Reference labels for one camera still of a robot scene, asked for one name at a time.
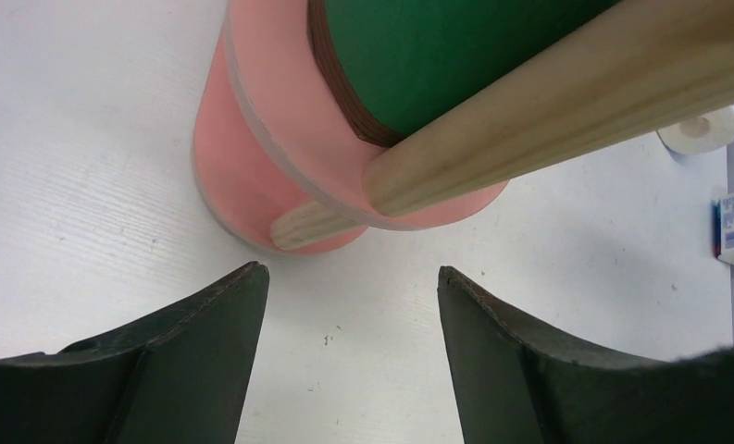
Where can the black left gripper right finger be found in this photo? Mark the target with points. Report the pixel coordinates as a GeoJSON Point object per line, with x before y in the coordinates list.
{"type": "Point", "coordinates": [518, 379]}

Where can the pink three-tier wooden shelf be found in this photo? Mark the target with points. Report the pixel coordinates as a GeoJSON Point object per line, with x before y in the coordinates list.
{"type": "Point", "coordinates": [321, 119]}

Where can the blue white packaged roll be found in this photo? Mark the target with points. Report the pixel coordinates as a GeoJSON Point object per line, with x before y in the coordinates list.
{"type": "Point", "coordinates": [701, 134]}

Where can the green brown roll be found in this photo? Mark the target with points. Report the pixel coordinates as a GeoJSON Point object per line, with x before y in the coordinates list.
{"type": "Point", "coordinates": [395, 66]}

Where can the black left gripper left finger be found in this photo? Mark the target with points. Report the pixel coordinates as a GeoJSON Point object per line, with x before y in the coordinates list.
{"type": "Point", "coordinates": [177, 375]}

